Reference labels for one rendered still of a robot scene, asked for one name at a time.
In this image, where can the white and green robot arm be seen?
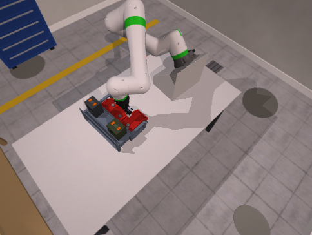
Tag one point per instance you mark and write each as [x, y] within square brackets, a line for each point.
[131, 16]

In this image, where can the red bin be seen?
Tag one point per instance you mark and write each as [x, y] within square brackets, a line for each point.
[118, 111]
[107, 104]
[134, 120]

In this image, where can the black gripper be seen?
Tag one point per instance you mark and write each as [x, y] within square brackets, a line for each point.
[127, 109]

